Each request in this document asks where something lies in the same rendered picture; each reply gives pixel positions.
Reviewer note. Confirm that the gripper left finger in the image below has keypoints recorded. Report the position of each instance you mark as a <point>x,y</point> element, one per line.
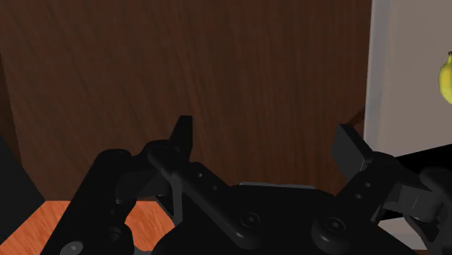
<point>197,182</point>

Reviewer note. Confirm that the dark brown wooden cabinet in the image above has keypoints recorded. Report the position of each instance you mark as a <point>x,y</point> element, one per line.
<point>212,63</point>

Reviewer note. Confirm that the yellow banana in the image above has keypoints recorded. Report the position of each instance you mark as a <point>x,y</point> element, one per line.
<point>446,81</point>

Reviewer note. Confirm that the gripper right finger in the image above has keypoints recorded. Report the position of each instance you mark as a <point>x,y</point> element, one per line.
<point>356,155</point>

